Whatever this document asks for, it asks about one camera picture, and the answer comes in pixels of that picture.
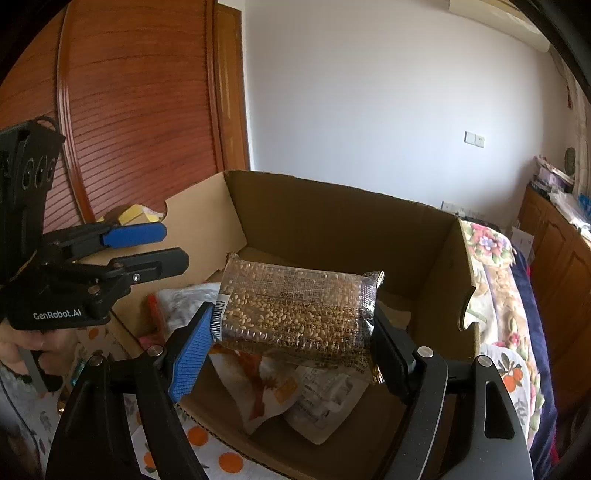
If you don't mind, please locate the clear plastic bag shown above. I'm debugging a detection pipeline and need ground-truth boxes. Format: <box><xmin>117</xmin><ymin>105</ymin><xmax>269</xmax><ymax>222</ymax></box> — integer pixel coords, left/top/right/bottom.
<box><xmin>549</xmin><ymin>189</ymin><xmax>591</xmax><ymax>232</ymax></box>

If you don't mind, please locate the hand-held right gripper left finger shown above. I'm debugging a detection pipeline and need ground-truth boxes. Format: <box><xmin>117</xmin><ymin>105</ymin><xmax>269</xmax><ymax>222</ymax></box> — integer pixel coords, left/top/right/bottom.
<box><xmin>44</xmin><ymin>302</ymin><xmax>215</xmax><ymax>480</ymax></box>

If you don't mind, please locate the white orange snack pouch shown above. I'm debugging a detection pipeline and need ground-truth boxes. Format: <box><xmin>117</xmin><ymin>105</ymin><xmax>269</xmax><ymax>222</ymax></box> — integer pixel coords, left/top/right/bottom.
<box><xmin>208</xmin><ymin>346</ymin><xmax>319</xmax><ymax>435</ymax></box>

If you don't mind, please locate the wooden louvred wardrobe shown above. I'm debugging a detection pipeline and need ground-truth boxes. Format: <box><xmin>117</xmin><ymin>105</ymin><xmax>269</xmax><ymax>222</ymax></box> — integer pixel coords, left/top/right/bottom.
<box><xmin>0</xmin><ymin>0</ymin><xmax>252</xmax><ymax>232</ymax></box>

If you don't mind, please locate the stack of pale boxes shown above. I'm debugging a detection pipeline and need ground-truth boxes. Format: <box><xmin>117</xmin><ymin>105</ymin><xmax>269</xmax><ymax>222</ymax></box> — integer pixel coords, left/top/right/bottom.
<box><xmin>531</xmin><ymin>154</ymin><xmax>575</xmax><ymax>195</ymax></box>

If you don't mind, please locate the clear sesame bar packet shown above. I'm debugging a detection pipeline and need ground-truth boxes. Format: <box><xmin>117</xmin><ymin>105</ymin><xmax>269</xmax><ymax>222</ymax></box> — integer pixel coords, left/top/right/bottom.
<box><xmin>213</xmin><ymin>253</ymin><xmax>385</xmax><ymax>384</ymax></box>

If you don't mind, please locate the yellow plush toy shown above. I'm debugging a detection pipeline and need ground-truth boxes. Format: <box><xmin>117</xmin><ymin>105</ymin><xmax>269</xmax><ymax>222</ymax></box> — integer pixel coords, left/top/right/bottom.
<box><xmin>95</xmin><ymin>203</ymin><xmax>167</xmax><ymax>227</ymax></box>

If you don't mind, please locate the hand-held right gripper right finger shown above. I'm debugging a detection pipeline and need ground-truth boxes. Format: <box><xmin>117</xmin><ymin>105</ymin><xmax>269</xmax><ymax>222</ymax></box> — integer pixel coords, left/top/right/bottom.
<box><xmin>369</xmin><ymin>310</ymin><xmax>534</xmax><ymax>480</ymax></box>

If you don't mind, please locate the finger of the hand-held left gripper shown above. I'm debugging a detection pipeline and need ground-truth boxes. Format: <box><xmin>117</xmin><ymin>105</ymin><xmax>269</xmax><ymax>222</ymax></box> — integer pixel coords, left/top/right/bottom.
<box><xmin>44</xmin><ymin>207</ymin><xmax>168</xmax><ymax>259</ymax></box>
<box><xmin>69</xmin><ymin>247</ymin><xmax>191</xmax><ymax>296</ymax></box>

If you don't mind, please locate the dark blue blanket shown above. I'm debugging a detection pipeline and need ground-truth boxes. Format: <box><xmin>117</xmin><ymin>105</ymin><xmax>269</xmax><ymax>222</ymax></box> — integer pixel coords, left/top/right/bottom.
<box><xmin>510</xmin><ymin>235</ymin><xmax>561</xmax><ymax>467</ymax></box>

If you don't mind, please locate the clear red-print snack packet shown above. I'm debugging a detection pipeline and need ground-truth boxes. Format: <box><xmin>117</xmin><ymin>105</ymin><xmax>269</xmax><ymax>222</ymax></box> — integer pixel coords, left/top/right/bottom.
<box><xmin>147</xmin><ymin>282</ymin><xmax>221</xmax><ymax>344</ymax></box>

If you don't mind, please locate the pale curtain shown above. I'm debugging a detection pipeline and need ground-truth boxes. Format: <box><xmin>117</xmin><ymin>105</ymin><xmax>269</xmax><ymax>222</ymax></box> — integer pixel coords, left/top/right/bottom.
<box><xmin>549</xmin><ymin>46</ymin><xmax>591</xmax><ymax>155</ymax></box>

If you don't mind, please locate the person's left hand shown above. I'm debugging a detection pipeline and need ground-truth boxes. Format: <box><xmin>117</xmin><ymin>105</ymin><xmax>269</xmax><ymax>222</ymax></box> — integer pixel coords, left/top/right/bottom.
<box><xmin>0</xmin><ymin>320</ymin><xmax>81</xmax><ymax>393</ymax></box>

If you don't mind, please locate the long wooden cabinet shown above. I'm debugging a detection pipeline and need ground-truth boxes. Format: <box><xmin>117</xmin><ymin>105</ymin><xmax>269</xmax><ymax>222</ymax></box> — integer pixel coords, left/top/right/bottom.
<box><xmin>517</xmin><ymin>185</ymin><xmax>591</xmax><ymax>361</ymax></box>

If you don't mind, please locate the cream air conditioner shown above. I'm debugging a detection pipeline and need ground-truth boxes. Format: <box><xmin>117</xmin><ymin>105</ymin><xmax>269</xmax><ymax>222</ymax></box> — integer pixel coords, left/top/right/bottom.
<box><xmin>445</xmin><ymin>0</ymin><xmax>552</xmax><ymax>51</ymax></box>

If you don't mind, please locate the white cardboard carton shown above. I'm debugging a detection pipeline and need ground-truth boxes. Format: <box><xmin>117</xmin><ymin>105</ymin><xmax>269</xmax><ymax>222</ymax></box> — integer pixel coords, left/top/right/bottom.
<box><xmin>510</xmin><ymin>222</ymin><xmax>536</xmax><ymax>264</ymax></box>

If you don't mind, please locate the brown cardboard box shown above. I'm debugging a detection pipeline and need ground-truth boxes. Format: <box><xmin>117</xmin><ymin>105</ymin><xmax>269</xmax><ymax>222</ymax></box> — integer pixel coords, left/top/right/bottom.
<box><xmin>111</xmin><ymin>170</ymin><xmax>478</xmax><ymax>480</ymax></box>

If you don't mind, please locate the orange-print tablecloth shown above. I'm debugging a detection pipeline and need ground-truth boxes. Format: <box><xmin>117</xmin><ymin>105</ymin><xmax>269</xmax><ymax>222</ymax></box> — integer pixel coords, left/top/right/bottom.
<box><xmin>0</xmin><ymin>323</ymin><xmax>532</xmax><ymax>480</ymax></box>

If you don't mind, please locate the floral bedding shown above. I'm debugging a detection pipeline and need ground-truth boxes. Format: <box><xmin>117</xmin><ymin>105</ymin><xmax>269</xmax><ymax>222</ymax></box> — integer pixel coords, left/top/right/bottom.
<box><xmin>462</xmin><ymin>219</ymin><xmax>546</xmax><ymax>416</ymax></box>

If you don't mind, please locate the white barcode snack packet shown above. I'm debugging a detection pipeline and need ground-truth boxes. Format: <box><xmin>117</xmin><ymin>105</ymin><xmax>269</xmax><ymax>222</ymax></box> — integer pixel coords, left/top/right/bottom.
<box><xmin>284</xmin><ymin>364</ymin><xmax>370</xmax><ymax>445</ymax></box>

